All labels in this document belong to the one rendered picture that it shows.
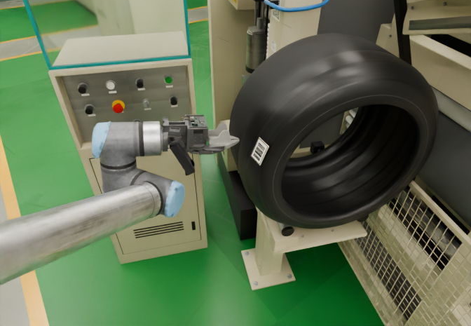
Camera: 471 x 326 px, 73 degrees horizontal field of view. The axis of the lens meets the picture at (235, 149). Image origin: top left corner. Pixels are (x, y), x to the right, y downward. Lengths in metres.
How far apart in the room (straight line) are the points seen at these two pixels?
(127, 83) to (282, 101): 0.84
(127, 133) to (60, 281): 1.59
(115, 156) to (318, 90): 0.52
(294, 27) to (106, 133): 0.68
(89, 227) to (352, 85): 0.62
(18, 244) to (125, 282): 1.63
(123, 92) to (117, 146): 0.68
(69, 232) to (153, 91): 0.97
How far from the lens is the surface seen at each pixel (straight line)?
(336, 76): 0.80
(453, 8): 1.11
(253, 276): 2.06
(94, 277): 2.24
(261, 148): 0.81
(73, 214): 0.62
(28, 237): 0.57
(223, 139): 0.87
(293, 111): 0.78
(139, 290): 2.11
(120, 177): 0.87
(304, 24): 1.14
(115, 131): 0.83
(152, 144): 0.83
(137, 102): 1.50
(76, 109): 1.55
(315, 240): 1.25
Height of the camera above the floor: 1.78
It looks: 37 degrees down
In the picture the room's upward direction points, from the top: straight up
